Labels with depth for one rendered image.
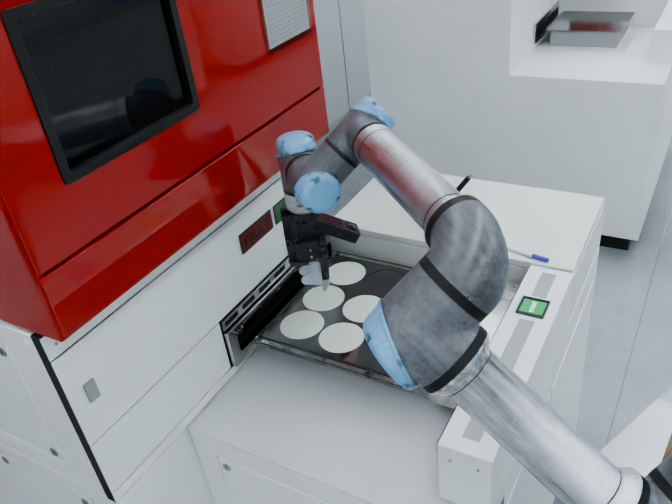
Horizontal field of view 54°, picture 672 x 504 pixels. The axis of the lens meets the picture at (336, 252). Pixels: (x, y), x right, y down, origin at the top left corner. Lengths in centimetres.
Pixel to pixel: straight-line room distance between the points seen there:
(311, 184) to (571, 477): 60
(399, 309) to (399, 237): 77
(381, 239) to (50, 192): 90
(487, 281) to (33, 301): 64
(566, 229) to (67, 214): 112
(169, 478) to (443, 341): 78
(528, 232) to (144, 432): 96
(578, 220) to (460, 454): 76
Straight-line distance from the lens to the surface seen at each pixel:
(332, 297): 154
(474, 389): 88
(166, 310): 128
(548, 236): 161
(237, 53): 126
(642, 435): 138
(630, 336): 287
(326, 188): 113
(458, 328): 86
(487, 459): 111
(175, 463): 145
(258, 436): 137
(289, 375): 148
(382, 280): 158
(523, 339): 132
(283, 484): 136
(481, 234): 86
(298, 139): 123
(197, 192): 120
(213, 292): 137
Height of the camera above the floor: 182
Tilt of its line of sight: 33 degrees down
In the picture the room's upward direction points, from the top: 8 degrees counter-clockwise
